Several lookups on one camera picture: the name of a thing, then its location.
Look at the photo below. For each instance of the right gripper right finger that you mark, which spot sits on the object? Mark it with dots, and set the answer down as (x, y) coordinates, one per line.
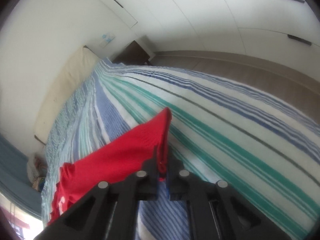
(217, 210)

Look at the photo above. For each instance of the pile of clothes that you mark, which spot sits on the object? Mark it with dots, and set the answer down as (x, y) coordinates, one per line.
(39, 169)

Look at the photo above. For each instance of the teal curtain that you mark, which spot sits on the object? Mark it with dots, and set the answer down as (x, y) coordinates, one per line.
(15, 185)

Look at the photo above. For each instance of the striped blue green duvet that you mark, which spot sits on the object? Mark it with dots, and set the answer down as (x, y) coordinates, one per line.
(221, 129)

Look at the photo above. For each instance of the cream padded headboard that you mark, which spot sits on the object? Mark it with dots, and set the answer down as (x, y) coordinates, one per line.
(75, 71)

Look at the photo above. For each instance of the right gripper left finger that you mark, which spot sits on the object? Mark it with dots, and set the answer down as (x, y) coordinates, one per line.
(108, 211)

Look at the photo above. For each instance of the dark nightstand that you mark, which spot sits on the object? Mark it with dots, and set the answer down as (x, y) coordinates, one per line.
(133, 55)

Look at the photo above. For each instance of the white wardrobe doors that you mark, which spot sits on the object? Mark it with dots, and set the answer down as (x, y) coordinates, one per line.
(213, 25)

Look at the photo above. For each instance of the red knit sweater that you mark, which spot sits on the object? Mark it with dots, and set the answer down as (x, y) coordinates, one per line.
(113, 162)

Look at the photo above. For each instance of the wall socket with blue stickers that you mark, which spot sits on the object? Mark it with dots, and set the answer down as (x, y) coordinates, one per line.
(106, 39)

